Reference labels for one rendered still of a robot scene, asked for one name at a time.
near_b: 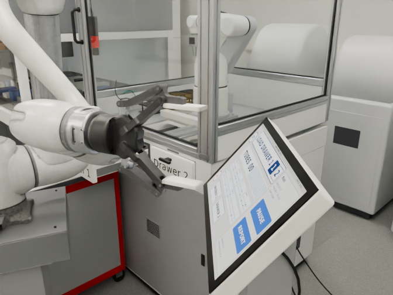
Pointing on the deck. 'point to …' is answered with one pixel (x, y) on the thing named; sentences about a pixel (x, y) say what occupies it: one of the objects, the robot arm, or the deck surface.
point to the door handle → (75, 26)
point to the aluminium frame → (222, 129)
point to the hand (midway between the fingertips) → (196, 147)
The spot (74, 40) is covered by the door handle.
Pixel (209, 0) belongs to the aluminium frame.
